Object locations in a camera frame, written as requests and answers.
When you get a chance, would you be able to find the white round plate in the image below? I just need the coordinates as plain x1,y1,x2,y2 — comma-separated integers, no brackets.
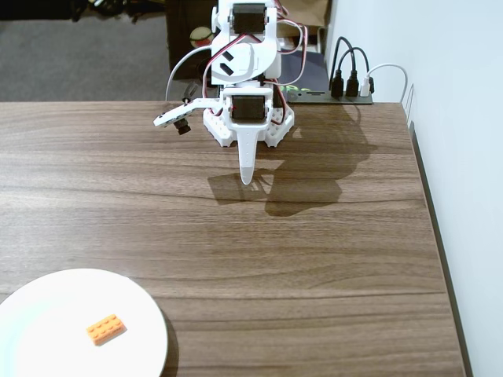
0,268,169,377

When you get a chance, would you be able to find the brown cardboard box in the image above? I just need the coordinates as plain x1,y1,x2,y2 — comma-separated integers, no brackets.
274,0,331,50

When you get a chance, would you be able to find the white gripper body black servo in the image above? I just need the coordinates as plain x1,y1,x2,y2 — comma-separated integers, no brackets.
222,86,274,133

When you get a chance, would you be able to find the red servo wire bundle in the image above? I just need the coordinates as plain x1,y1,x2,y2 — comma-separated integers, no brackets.
199,34,260,99
274,17,311,86

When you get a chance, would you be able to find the white USB cable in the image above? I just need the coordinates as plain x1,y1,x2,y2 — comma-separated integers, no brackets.
360,62,409,104

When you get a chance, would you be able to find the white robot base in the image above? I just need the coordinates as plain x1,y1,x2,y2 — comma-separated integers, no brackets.
202,104,296,149

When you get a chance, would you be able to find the red and yellow ball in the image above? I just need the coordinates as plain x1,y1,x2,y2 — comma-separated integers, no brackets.
189,26,214,49

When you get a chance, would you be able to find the orange lego block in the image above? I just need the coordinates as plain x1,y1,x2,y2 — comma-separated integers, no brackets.
86,313,129,347

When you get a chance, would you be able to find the black chair base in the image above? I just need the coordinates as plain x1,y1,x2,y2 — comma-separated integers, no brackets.
70,0,166,23

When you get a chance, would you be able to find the black USB hub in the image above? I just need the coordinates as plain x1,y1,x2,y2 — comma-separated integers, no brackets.
286,88,373,106

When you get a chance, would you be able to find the black cabinet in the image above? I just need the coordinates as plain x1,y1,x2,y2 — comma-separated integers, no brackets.
164,0,215,82

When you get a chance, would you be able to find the dark mat green print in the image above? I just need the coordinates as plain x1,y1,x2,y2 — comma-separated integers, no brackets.
279,49,330,95

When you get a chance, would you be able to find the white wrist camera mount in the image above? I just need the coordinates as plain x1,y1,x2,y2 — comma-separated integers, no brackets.
152,97,225,137

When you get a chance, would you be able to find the black camera cable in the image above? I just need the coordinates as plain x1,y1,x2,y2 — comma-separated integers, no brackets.
181,80,200,105

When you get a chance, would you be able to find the black USB cable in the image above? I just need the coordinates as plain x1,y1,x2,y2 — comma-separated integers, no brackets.
338,46,375,98
329,35,354,99

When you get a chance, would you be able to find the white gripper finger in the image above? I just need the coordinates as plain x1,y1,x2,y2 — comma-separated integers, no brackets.
229,124,268,186

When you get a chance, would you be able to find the thin white cable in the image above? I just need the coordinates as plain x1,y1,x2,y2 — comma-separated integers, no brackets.
166,46,213,102

